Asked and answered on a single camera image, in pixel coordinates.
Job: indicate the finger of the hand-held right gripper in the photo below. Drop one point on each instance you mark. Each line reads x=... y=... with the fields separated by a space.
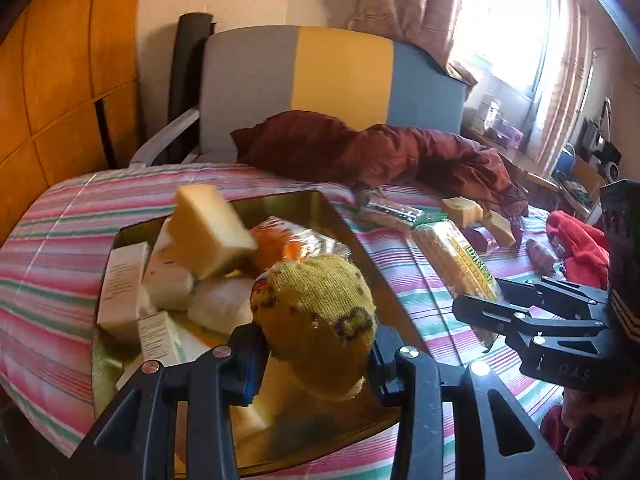
x=490 y=315
x=555 y=297

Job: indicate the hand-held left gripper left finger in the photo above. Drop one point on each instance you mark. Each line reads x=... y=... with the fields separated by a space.
x=250 y=360

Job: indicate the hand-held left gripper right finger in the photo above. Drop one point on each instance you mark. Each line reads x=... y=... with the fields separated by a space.
x=385 y=360

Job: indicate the yellow cracker packet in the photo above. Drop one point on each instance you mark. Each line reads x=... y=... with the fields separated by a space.
x=450 y=255

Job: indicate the purple snack packet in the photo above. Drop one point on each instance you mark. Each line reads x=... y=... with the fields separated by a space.
x=517 y=227
x=485 y=240

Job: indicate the yellow sock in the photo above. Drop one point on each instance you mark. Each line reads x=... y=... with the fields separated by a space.
x=315 y=320

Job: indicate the small green white box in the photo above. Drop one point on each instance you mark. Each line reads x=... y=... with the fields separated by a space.
x=160 y=335

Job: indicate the orange snack bag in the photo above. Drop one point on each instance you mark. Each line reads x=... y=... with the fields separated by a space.
x=275 y=250

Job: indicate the large yellow foam sponge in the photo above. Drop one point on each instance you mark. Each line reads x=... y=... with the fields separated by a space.
x=210 y=230

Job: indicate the clear biscuit packet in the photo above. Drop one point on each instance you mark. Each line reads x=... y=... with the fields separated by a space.
x=390 y=210

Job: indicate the large white box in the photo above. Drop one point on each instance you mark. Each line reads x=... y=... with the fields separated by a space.
x=122 y=290

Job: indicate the gold metal tray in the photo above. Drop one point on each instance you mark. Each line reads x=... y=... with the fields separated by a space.
x=300 y=205

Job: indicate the red cloth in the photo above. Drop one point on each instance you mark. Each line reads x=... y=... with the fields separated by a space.
x=580 y=245

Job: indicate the black radio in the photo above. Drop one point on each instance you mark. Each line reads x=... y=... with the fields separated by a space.
x=602 y=152

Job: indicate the blue bucket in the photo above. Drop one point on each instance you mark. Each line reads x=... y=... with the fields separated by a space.
x=566 y=157

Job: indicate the wooden desk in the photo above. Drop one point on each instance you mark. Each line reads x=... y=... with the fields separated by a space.
x=520 y=160

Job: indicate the purple box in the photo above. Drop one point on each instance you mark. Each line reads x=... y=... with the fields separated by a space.
x=505 y=131

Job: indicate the pink striped curtain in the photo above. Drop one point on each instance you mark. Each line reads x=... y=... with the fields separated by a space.
x=565 y=85

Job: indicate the white container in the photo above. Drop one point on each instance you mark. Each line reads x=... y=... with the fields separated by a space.
x=489 y=115

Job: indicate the maroon jacket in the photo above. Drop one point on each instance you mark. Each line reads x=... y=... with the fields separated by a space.
x=375 y=155

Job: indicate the bright window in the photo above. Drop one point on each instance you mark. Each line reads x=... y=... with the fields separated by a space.
x=500 y=25

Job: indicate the grey yellow blue chair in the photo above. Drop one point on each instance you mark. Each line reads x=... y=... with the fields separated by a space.
x=250 y=85

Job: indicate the black rolled mat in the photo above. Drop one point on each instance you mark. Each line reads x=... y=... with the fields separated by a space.
x=187 y=85

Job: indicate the pink patterned curtain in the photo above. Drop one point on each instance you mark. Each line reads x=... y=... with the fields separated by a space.
x=400 y=0

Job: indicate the orange wooden wardrobe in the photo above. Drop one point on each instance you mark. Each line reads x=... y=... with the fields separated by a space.
x=60 y=85

